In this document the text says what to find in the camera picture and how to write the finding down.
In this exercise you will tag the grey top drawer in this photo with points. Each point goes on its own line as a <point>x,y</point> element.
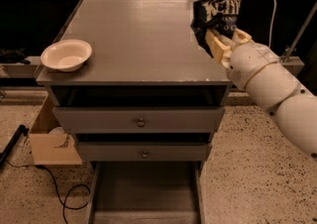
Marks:
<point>165,109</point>

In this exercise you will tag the grey bottom drawer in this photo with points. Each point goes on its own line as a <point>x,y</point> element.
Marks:
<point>146,193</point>

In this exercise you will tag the cardboard box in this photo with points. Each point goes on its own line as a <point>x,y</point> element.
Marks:
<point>51,146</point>

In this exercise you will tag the white bowl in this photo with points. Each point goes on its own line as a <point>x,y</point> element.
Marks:
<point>67,55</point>

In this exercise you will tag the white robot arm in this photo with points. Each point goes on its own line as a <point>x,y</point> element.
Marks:
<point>290,105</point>

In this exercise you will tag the grey middle drawer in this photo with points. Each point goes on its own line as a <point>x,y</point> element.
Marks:
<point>171,147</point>

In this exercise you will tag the blue chip bag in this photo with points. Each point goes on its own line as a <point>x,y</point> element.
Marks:
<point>219,15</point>

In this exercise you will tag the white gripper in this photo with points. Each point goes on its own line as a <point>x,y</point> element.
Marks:
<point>248,62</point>

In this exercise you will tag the grey drawer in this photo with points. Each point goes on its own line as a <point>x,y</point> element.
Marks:
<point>165,109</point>
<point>171,147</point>
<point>146,193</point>

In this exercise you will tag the black object on rail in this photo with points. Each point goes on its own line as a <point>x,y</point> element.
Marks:
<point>12,56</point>

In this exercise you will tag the round middle drawer knob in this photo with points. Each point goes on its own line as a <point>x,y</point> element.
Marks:
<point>145,155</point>

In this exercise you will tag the grey drawer cabinet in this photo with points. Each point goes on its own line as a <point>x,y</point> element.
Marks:
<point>137,43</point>

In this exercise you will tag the round top drawer knob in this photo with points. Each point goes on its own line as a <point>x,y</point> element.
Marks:
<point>141,123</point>

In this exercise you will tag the dark cart at right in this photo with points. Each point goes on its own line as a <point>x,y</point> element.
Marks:
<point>310,71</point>

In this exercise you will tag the round drawer knob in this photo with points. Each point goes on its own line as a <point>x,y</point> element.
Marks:
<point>141,123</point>
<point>145,155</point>

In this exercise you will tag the black bar on floor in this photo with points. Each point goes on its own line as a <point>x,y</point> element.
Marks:
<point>21,130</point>

